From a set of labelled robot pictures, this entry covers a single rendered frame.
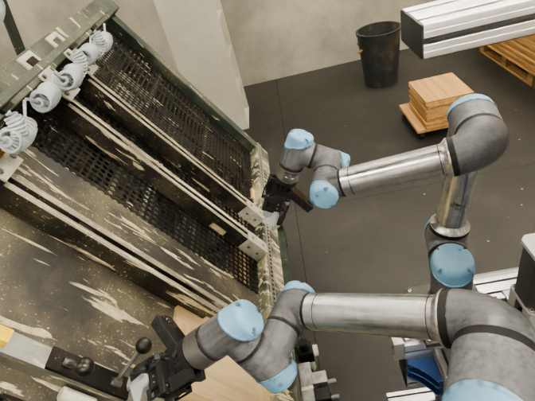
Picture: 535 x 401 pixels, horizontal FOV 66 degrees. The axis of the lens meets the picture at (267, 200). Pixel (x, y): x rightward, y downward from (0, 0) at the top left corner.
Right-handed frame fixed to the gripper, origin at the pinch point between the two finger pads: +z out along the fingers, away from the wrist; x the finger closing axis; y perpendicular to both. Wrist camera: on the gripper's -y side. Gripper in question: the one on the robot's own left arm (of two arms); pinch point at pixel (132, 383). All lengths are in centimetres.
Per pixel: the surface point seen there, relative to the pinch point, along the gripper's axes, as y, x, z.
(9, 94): -59, -36, -14
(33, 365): -7.0, -16.9, 8.3
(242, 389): -3.1, 48.4, 10.5
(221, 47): -367, 172, 25
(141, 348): -6.9, 1.3, -2.7
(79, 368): -1.7, -13.7, -2.7
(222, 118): -167, 91, 8
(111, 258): -38.4, 3.2, 7.8
